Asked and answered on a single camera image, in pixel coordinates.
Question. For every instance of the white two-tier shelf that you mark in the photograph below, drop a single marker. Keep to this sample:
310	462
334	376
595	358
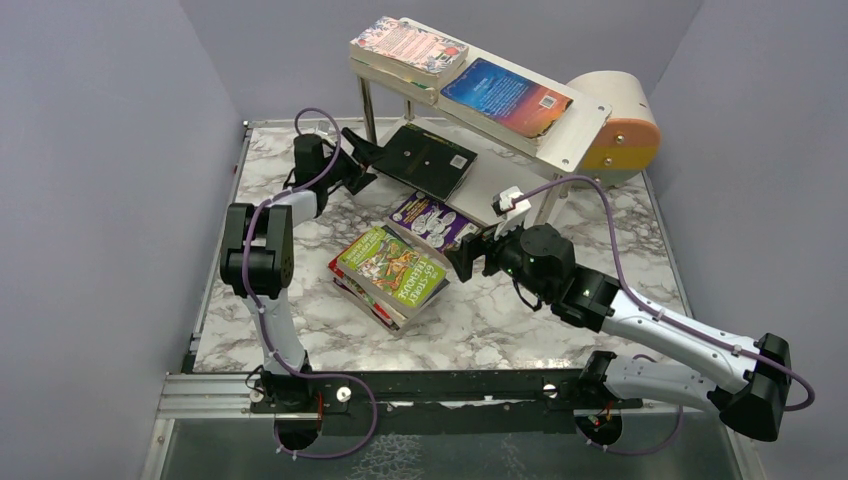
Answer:
500	165

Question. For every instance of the dark green forest book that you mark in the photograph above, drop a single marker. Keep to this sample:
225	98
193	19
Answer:
425	161

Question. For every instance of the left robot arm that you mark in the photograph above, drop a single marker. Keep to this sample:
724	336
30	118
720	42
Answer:
257	259

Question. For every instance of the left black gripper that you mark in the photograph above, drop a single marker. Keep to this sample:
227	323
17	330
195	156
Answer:
351	163

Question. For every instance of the blue orange sunset book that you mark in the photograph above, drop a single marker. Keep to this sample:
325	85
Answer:
504	104

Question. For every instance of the round wooden drawer box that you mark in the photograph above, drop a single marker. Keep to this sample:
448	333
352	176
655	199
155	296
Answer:
630	138

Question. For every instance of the green 104-storey treehouse book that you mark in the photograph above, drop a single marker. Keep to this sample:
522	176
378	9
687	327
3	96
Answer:
415	92

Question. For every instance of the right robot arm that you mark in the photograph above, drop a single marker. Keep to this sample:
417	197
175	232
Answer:
742	380

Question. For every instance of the purple cartoon book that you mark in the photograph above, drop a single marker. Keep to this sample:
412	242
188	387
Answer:
429	225

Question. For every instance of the green 65-storey treehouse book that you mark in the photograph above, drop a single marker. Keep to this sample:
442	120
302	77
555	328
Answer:
393	272

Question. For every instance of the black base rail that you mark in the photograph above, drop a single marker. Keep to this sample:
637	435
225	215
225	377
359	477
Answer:
394	402

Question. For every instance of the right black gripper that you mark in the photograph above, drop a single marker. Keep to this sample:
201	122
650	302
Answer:
488	249

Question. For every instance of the red bottom books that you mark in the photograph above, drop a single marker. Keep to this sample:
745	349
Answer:
387	316

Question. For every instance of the pink floral book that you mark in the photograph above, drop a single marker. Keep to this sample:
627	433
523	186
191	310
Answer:
409	52

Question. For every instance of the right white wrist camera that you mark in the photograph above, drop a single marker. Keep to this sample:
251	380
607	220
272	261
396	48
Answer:
510	206

